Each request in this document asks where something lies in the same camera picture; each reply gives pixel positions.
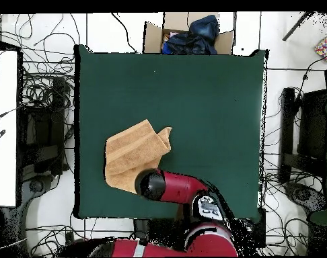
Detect blue denim garment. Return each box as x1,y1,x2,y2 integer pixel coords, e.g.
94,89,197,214
189,14,220,44

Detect multicolour patterned item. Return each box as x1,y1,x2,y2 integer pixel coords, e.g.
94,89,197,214
314,36,327,61

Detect brown cardboard box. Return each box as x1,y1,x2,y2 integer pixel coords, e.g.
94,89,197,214
143,11,235,56

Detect black metal stand frame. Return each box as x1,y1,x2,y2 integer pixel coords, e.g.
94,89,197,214
19,77,70,175
279,87,327,183

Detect long black floor cable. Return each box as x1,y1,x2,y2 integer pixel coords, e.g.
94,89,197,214
110,11,139,54

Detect black power strip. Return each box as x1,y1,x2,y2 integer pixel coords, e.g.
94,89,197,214
65,230,76,247

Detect tan terry towel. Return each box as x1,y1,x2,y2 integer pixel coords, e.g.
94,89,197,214
104,118,173,195

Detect black cable tangle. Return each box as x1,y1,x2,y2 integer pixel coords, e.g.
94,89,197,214
26,212,113,257
246,217,310,256
13,13,81,173

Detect white side table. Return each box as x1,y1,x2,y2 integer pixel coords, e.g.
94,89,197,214
0,49,19,208

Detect dark thin rod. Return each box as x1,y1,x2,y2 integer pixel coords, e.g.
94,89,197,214
281,11,314,42

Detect dark green table cloth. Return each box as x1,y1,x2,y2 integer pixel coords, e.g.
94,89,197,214
73,44,269,220

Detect navy crumpled garment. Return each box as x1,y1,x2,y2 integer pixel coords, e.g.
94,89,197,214
161,31,218,55

